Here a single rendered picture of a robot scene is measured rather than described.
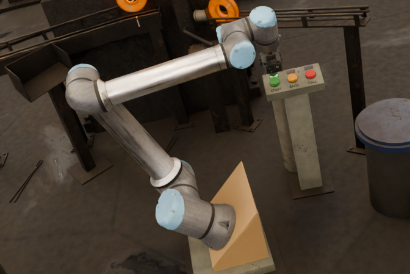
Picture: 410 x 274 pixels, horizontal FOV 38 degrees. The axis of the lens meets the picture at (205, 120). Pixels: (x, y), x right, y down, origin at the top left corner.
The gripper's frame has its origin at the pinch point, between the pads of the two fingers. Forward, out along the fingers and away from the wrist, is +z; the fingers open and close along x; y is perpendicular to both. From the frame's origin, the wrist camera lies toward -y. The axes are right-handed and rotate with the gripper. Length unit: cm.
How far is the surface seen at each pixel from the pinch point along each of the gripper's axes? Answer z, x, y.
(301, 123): 25.2, 7.8, 10.5
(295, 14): 5.6, 15.5, -33.4
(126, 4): 14, -64, -74
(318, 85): 7.7, 16.9, 5.5
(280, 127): 41.3, -1.1, -0.2
